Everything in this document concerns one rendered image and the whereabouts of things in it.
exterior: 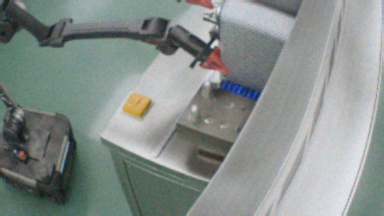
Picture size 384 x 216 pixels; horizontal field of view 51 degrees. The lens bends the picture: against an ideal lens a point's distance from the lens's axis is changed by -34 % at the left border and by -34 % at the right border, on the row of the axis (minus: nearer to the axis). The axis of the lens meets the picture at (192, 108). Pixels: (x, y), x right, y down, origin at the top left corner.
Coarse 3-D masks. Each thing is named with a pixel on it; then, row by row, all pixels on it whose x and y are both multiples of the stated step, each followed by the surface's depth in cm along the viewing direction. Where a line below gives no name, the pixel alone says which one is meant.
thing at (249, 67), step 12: (228, 48) 156; (240, 48) 153; (252, 48) 151; (228, 60) 159; (240, 60) 157; (252, 60) 154; (264, 60) 151; (276, 60) 149; (240, 72) 160; (252, 72) 158; (264, 72) 155; (240, 84) 164; (252, 84) 161; (264, 84) 158
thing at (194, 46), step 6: (192, 36) 160; (186, 42) 159; (192, 42) 159; (198, 42) 159; (204, 42) 160; (210, 42) 161; (186, 48) 160; (192, 48) 159; (198, 48) 159; (204, 48) 158; (192, 54) 160; (198, 54) 159; (198, 60) 158; (192, 66) 160
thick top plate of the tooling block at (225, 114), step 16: (224, 96) 161; (240, 96) 161; (208, 112) 157; (224, 112) 157; (240, 112) 157; (176, 128) 157; (192, 128) 154; (208, 128) 154; (224, 128) 153; (240, 128) 153; (208, 144) 155; (224, 144) 152
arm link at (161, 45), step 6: (168, 24) 159; (150, 36) 156; (150, 42) 158; (156, 42) 158; (162, 42) 159; (156, 48) 168; (162, 48) 167; (168, 48) 165; (174, 48) 164; (168, 54) 168
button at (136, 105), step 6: (132, 96) 177; (138, 96) 177; (144, 96) 177; (126, 102) 176; (132, 102) 175; (138, 102) 175; (144, 102) 175; (150, 102) 177; (126, 108) 174; (132, 108) 174; (138, 108) 174; (144, 108) 174; (132, 114) 175; (138, 114) 173
